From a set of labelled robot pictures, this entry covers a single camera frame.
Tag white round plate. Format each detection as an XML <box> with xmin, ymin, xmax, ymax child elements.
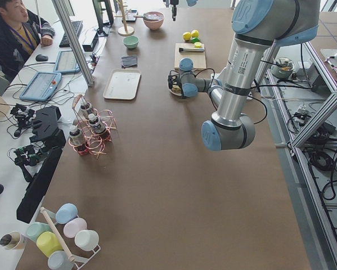
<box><xmin>169</xmin><ymin>89</ymin><xmax>182</xmax><ymax>96</ymax></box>

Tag aluminium frame post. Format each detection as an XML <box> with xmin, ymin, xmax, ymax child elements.
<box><xmin>52</xmin><ymin>0</ymin><xmax>94</xmax><ymax>87</ymax></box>

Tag steel ice scoop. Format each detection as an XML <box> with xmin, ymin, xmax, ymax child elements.
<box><xmin>134</xmin><ymin>12</ymin><xmax>161</xmax><ymax>21</ymax></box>

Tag upper whole lemon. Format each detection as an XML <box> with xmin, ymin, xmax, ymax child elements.
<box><xmin>191</xmin><ymin>29</ymin><xmax>200</xmax><ymax>38</ymax></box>

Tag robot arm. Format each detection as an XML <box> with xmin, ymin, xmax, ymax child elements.
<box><xmin>163</xmin><ymin>0</ymin><xmax>198</xmax><ymax>21</ymax></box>
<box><xmin>168</xmin><ymin>1</ymin><xmax>320</xmax><ymax>151</ymax></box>

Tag tea bottle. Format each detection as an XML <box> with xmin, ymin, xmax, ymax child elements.
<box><xmin>69</xmin><ymin>125</ymin><xmax>87</xmax><ymax>155</ymax></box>
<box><xmin>88</xmin><ymin>113</ymin><xmax>109</xmax><ymax>141</ymax></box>
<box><xmin>80</xmin><ymin>102</ymin><xmax>94</xmax><ymax>119</ymax></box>

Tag pastel cup rack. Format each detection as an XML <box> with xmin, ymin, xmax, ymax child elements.
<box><xmin>26</xmin><ymin>203</ymin><xmax>101</xmax><ymax>269</ymax></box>

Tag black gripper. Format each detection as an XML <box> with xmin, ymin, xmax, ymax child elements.
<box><xmin>168</xmin><ymin>74</ymin><xmax>182</xmax><ymax>89</ymax></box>

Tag green bowl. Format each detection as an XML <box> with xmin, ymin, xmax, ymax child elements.
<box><xmin>123</xmin><ymin>35</ymin><xmax>139</xmax><ymax>49</ymax></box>

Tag left tea bottle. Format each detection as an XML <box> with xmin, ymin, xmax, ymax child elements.
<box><xmin>69</xmin><ymin>125</ymin><xmax>87</xmax><ymax>155</ymax></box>

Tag green lime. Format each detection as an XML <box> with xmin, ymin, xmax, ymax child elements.
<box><xmin>191</xmin><ymin>37</ymin><xmax>200</xmax><ymax>43</ymax></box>

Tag lower whole lemon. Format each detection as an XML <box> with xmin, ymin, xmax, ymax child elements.
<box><xmin>182</xmin><ymin>31</ymin><xmax>191</xmax><ymax>41</ymax></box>

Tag seated person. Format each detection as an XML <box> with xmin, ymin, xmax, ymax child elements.
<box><xmin>0</xmin><ymin>1</ymin><xmax>55</xmax><ymax>81</ymax></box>

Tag half lemon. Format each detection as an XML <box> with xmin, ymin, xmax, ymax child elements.
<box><xmin>194</xmin><ymin>42</ymin><xmax>202</xmax><ymax>48</ymax></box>

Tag teach pendant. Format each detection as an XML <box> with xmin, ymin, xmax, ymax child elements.
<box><xmin>53</xmin><ymin>51</ymin><xmax>80</xmax><ymax>74</ymax></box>
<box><xmin>19</xmin><ymin>72</ymin><xmax>62</xmax><ymax>101</ymax></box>

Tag pink ice bowl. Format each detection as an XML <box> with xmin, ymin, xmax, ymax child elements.
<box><xmin>143</xmin><ymin>11</ymin><xmax>164</xmax><ymax>30</ymax></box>

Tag grey folded cloth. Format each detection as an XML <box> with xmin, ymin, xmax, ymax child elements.
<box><xmin>121</xmin><ymin>55</ymin><xmax>138</xmax><ymax>68</ymax></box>

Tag wooden cup tree stand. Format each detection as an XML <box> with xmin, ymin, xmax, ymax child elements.
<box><xmin>115</xmin><ymin>0</ymin><xmax>134</xmax><ymax>37</ymax></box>

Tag cream rabbit serving tray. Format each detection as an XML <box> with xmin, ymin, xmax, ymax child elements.
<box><xmin>102</xmin><ymin>69</ymin><xmax>141</xmax><ymax>101</ymax></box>

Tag wooden cutting board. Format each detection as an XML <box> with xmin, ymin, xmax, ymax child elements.
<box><xmin>174</xmin><ymin>43</ymin><xmax>206</xmax><ymax>70</ymax></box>

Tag near teach pendant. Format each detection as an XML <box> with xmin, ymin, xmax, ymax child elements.
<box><xmin>19</xmin><ymin>72</ymin><xmax>62</xmax><ymax>101</ymax></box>

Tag copper wire bottle rack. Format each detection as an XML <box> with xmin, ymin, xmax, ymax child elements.
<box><xmin>68</xmin><ymin>94</ymin><xmax>118</xmax><ymax>157</ymax></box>

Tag black keyboard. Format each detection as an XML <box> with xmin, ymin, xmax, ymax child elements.
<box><xmin>59</xmin><ymin>20</ymin><xmax>84</xmax><ymax>48</ymax></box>

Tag whole lemon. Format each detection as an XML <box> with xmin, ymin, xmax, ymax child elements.
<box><xmin>191</xmin><ymin>29</ymin><xmax>200</xmax><ymax>38</ymax></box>
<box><xmin>182</xmin><ymin>31</ymin><xmax>191</xmax><ymax>41</ymax></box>

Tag computer mouse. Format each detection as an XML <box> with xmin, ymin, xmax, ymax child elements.
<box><xmin>35</xmin><ymin>54</ymin><xmax>48</xmax><ymax>62</ymax></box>

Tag front tea bottle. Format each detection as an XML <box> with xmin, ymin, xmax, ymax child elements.
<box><xmin>88</xmin><ymin>113</ymin><xmax>109</xmax><ymax>141</ymax></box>

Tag far teach pendant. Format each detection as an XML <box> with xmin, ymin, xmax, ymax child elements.
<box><xmin>53</xmin><ymin>51</ymin><xmax>80</xmax><ymax>74</ymax></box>

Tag right tea bottle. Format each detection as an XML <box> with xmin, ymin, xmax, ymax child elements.
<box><xmin>80</xmin><ymin>102</ymin><xmax>94</xmax><ymax>119</ymax></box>

